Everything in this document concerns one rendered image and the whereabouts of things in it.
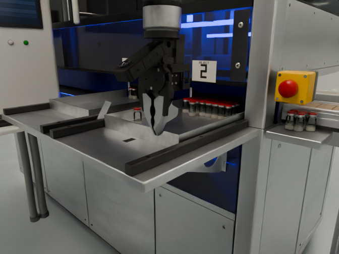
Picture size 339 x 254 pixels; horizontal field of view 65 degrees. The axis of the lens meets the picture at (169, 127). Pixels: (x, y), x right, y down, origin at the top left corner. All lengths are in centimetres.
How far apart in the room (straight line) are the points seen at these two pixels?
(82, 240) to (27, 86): 94
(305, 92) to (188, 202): 54
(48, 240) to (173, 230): 95
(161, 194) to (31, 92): 75
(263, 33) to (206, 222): 61
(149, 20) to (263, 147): 44
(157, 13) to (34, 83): 94
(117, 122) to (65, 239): 123
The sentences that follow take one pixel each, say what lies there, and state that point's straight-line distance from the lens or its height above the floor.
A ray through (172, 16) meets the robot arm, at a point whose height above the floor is 114.
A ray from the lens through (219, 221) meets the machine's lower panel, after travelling 92.
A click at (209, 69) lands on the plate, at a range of 78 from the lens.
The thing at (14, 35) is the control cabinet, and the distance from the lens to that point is 135.
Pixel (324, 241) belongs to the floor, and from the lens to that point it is 192.
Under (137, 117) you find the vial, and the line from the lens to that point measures 72.
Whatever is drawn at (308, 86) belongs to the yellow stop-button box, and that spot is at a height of 100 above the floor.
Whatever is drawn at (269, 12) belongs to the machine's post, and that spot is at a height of 116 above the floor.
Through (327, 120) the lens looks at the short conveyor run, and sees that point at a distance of 79.
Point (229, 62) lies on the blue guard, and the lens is 75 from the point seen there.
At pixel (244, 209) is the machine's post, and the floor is 63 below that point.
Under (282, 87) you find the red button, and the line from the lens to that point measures 65.
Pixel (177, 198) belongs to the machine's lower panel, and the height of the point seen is 56.
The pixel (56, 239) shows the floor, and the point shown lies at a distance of 184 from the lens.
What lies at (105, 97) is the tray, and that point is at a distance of 113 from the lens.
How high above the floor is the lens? 108
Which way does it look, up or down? 16 degrees down
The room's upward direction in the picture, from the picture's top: straight up
